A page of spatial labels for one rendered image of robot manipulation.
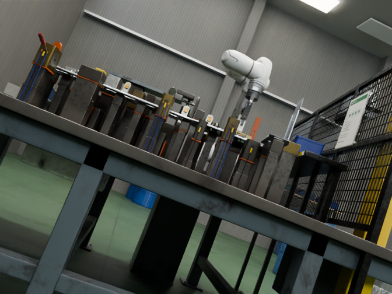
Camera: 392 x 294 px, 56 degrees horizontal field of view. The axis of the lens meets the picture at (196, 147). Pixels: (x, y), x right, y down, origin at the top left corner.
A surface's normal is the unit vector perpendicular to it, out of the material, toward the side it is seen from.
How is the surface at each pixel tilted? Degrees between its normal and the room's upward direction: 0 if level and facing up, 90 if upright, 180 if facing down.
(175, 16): 90
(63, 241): 90
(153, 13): 90
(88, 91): 90
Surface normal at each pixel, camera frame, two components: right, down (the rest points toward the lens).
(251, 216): 0.18, -0.07
